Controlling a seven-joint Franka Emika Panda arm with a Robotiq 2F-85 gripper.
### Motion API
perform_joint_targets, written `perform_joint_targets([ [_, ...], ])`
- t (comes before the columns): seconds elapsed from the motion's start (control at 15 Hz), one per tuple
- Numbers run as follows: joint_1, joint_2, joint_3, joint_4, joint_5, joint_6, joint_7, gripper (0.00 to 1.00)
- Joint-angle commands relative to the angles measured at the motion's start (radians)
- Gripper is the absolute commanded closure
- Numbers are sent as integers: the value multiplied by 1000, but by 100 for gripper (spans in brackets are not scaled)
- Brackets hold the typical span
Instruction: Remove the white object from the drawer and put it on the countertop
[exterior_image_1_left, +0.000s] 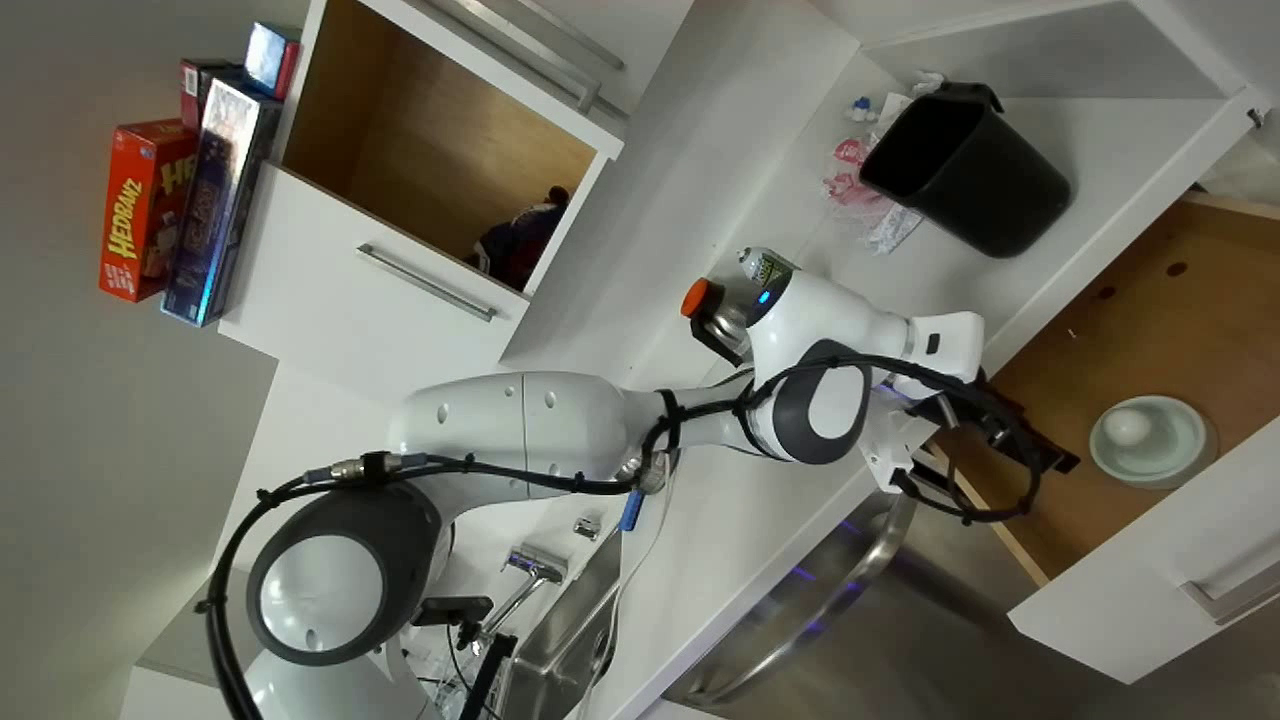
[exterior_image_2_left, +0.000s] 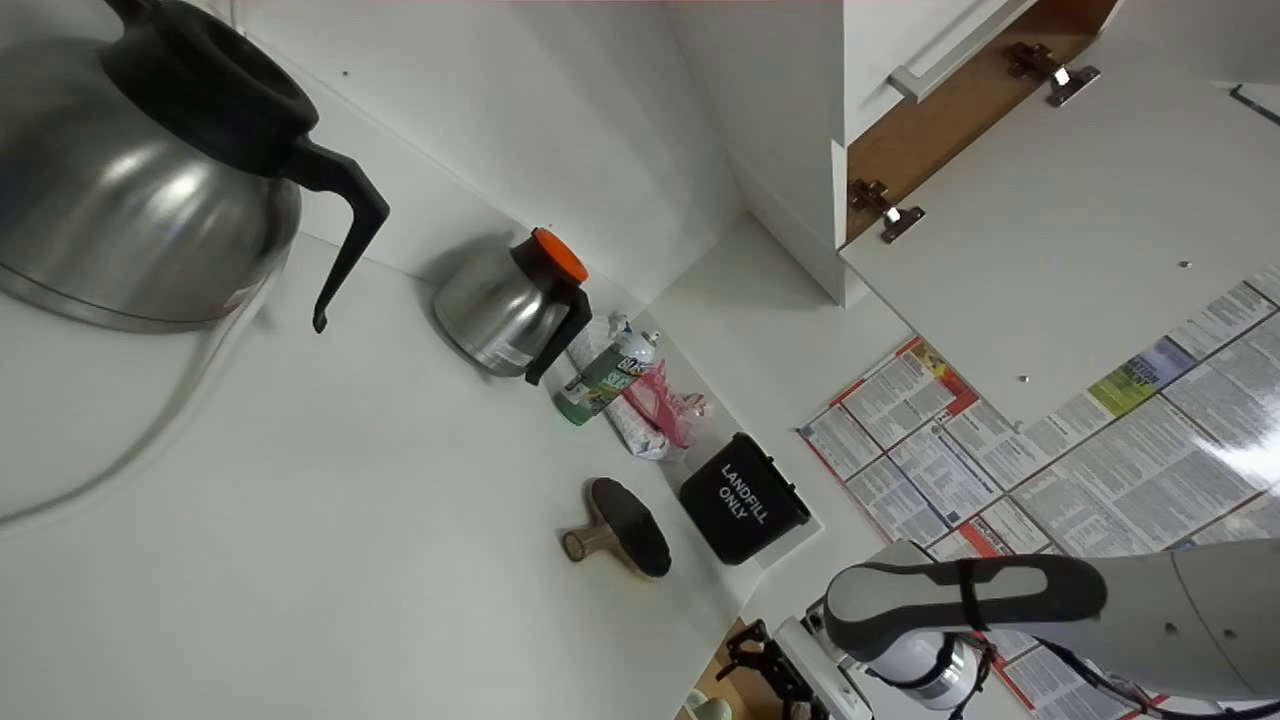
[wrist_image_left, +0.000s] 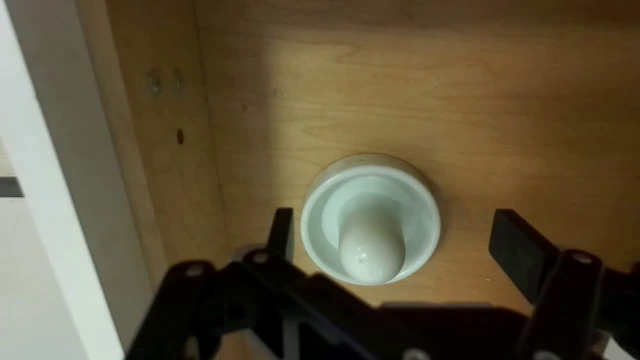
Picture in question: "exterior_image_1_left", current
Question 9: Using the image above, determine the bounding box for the white round object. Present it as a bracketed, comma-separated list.
[1088, 394, 1218, 491]

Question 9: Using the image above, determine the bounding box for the can with green label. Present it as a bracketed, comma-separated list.
[738, 246, 801, 288]

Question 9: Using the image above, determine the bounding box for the blue game box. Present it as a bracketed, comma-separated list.
[160, 78, 284, 328]

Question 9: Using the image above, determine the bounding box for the heap of plastic packets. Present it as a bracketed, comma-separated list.
[822, 70, 946, 257]

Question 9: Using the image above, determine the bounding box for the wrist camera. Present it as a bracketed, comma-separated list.
[860, 408, 941, 494]

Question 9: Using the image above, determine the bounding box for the small blue box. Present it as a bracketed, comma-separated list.
[244, 21, 302, 102]

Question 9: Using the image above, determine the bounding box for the dark red game box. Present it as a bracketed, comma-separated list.
[179, 58, 244, 133]

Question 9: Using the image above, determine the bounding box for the black plastic bin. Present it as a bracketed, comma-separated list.
[859, 82, 1072, 260]

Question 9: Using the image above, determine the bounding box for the curved steel door handle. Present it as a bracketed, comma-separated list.
[688, 492, 919, 703]

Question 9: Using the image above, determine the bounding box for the bottle with orange cap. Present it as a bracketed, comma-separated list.
[681, 277, 753, 367]

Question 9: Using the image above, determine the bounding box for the silver drawer handle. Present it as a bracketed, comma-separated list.
[1180, 545, 1280, 627]
[356, 242, 499, 324]

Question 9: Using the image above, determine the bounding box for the deep white drawer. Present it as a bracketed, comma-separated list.
[218, 0, 627, 403]

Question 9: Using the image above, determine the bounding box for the dark cloth bundle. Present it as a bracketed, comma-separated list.
[468, 185, 572, 292]

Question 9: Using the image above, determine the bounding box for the white drawer with wooden bottom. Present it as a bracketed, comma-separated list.
[928, 190, 1280, 687]

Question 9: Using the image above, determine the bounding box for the camera on mount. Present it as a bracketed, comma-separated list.
[410, 595, 521, 720]

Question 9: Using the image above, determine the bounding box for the silver tap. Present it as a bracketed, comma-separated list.
[478, 544, 570, 643]

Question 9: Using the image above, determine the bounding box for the stainless steel appliance door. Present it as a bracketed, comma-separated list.
[660, 488, 1121, 720]

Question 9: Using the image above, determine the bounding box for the steel sink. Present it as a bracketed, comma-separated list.
[497, 520, 629, 720]

